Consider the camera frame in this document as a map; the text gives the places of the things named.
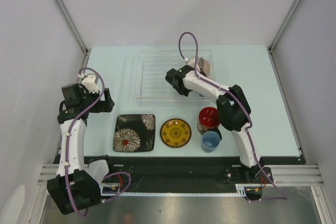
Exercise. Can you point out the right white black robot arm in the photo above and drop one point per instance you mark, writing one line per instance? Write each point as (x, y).
(233, 111)

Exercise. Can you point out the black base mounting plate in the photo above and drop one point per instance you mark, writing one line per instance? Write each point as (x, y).
(181, 170)

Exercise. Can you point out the black floral square plate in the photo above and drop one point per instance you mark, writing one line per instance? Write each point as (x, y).
(134, 133)

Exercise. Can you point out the beige patterned bowl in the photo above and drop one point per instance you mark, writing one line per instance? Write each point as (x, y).
(204, 67)

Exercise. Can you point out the yellow round plate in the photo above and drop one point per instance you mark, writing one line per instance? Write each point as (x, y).
(175, 133)

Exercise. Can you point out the red black lacquer cup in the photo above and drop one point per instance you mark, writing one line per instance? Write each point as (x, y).
(208, 120)

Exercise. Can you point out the clear wire dish rack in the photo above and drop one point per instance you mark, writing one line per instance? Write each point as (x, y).
(158, 79)

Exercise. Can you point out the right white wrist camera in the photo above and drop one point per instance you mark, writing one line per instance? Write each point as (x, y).
(191, 62)

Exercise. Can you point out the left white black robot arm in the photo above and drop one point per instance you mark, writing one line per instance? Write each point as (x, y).
(76, 186)

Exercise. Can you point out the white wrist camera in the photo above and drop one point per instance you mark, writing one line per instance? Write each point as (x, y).
(90, 82)
(191, 62)

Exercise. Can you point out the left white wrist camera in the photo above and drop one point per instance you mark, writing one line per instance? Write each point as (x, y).
(90, 82)

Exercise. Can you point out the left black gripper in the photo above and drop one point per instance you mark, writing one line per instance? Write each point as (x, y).
(105, 106)

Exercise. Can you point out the white slotted cable duct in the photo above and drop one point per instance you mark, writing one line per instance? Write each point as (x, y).
(203, 189)

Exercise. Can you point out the aluminium frame rail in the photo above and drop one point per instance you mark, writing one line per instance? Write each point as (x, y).
(283, 175)

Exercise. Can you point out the light blue plastic cup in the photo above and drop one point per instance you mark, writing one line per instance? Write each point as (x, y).
(210, 141)

